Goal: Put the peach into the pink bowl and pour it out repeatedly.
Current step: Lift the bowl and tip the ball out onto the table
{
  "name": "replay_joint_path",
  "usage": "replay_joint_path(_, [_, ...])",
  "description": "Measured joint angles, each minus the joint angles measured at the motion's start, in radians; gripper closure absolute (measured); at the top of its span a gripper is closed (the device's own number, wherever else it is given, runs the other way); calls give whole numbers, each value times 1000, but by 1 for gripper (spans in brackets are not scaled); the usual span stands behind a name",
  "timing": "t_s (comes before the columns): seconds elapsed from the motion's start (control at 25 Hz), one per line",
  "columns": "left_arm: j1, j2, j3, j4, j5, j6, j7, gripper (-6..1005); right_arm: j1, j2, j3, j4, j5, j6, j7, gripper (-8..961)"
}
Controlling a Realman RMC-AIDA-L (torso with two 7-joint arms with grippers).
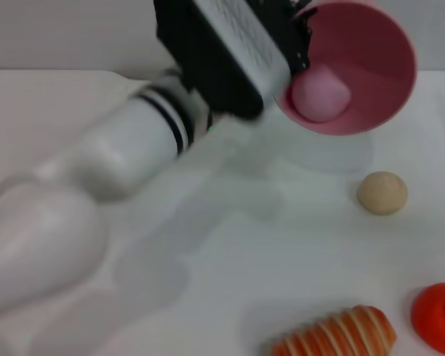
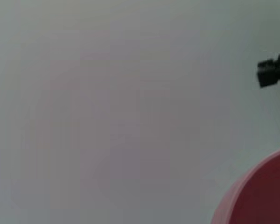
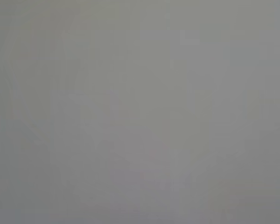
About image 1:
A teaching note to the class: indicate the orange white striped toy bread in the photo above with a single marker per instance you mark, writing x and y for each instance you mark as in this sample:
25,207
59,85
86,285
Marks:
337,330

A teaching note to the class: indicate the pink bowl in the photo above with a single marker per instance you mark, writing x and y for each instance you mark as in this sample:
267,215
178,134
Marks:
374,74

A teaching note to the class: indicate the beige toy bun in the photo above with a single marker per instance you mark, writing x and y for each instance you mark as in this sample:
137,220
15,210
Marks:
382,194

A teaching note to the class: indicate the red orange toy food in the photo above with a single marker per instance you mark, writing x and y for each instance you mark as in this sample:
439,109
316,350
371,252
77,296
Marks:
434,315

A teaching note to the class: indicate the pink toy peach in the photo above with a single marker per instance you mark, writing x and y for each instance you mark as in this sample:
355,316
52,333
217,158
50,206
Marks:
319,96

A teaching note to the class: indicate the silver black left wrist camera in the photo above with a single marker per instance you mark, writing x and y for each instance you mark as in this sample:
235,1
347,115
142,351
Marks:
244,44

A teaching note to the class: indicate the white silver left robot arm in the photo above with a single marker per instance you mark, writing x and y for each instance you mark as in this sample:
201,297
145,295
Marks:
133,137

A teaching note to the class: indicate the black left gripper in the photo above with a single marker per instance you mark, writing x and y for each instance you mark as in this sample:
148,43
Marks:
278,26

